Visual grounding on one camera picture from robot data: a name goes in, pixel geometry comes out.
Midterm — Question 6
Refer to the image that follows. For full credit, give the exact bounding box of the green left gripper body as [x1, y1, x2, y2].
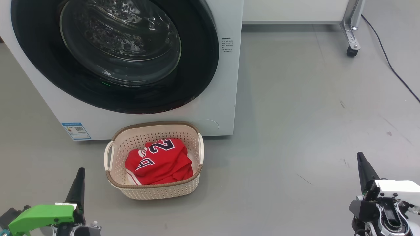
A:
[8, 203, 77, 236]

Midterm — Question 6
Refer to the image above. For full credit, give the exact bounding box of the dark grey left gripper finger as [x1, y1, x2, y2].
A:
[64, 168, 86, 215]

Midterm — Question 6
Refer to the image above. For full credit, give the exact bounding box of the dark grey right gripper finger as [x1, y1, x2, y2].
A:
[357, 152, 381, 194]

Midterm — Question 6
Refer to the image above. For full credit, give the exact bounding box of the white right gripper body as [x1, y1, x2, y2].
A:
[357, 180, 420, 213]

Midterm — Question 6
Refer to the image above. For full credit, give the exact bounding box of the red numbered sports jersey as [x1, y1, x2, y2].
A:
[125, 138, 193, 186]

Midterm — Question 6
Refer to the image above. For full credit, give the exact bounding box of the washing machine glass door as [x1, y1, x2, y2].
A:
[11, 0, 220, 115]

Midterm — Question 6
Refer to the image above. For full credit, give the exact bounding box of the cream perforated laundry basket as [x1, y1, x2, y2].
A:
[104, 121, 204, 200]

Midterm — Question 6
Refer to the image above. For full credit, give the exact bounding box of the white front-load washing machine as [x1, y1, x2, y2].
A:
[0, 0, 245, 141]

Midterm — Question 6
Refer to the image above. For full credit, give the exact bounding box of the blue energy label sticker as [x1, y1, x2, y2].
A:
[61, 122, 92, 141]

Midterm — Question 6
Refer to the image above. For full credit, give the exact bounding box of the white wheeled partition panel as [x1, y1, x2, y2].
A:
[242, 0, 366, 58]

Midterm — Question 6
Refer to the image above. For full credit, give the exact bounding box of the black floor power cable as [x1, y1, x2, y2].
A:
[361, 15, 420, 104]

